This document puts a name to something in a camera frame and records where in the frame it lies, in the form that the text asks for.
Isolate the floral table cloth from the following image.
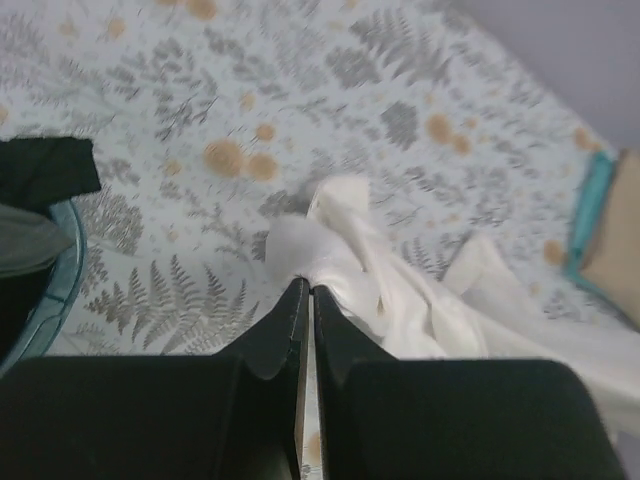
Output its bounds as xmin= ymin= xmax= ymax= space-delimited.
xmin=0 ymin=0 xmax=640 ymax=480

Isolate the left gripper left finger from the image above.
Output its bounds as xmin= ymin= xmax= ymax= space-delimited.
xmin=1 ymin=279 xmax=309 ymax=479

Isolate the grey t shirt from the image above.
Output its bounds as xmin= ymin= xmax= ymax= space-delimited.
xmin=1 ymin=204 xmax=74 ymax=278

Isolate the folded teal t shirt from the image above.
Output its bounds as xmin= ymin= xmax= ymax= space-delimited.
xmin=565 ymin=150 xmax=639 ymax=327

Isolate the white t shirt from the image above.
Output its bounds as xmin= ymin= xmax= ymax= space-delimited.
xmin=265 ymin=175 xmax=639 ymax=435

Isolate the folded tan t shirt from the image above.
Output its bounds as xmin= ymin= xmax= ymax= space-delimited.
xmin=581 ymin=150 xmax=639 ymax=324

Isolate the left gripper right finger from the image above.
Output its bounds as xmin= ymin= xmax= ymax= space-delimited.
xmin=313 ymin=287 xmax=625 ymax=479

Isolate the black t shirt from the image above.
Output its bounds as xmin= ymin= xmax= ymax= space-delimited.
xmin=1 ymin=137 xmax=101 ymax=210

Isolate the teal plastic basket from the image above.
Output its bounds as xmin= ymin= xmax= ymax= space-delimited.
xmin=1 ymin=200 xmax=88 ymax=375

